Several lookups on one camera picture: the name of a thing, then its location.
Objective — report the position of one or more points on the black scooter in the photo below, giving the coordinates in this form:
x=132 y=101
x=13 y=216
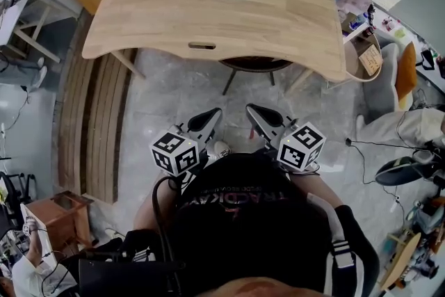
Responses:
x=403 y=168

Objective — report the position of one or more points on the white side table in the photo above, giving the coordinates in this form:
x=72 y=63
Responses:
x=21 y=10

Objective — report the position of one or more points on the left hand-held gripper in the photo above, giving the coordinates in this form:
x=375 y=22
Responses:
x=174 y=153

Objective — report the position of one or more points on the orange cushion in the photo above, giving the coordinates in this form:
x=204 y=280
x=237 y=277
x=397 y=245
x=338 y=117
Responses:
x=406 y=71

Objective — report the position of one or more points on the person's left forearm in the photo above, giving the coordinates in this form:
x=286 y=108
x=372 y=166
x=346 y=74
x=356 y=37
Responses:
x=146 y=205

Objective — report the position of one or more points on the wooden table leg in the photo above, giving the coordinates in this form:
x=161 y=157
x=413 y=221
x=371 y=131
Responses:
x=127 y=63
x=300 y=77

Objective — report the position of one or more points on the person's white shoe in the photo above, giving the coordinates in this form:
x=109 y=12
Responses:
x=220 y=149

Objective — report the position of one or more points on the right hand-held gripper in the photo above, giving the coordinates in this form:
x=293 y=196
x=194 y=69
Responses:
x=300 y=149

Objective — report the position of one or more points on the brown cardboard note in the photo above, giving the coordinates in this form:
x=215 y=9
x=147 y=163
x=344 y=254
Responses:
x=370 y=60

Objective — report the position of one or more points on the person's right forearm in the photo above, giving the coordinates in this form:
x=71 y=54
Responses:
x=320 y=191

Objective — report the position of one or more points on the wooden skateboard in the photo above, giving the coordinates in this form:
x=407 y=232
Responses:
x=403 y=261

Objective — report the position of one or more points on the person's black printed shirt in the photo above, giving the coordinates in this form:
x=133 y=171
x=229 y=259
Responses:
x=250 y=236

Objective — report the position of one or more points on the brown wooden stool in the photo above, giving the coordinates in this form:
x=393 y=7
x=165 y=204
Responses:
x=59 y=215

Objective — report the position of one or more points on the round wooden side table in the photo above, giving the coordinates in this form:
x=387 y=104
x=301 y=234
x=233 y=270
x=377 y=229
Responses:
x=354 y=62

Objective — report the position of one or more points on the dark round chair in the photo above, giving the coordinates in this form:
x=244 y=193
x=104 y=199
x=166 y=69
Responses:
x=255 y=65

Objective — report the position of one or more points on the stack of wooden planks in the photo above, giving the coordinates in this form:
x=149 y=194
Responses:
x=94 y=128

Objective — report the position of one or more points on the grey armchair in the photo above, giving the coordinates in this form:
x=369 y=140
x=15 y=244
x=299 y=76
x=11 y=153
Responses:
x=379 y=80

